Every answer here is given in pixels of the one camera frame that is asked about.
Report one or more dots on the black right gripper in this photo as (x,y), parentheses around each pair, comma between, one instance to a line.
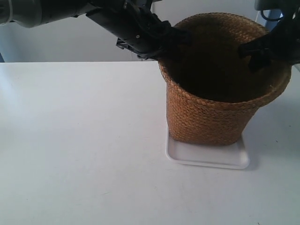
(283,43)

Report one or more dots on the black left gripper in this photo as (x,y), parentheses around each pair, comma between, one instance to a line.
(138,29)

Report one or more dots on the white plastic tray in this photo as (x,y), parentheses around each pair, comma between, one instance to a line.
(234,156)

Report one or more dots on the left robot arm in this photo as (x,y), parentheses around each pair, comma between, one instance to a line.
(33,13)

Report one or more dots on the brown woven basket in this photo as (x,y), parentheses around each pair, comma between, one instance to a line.
(211,94)

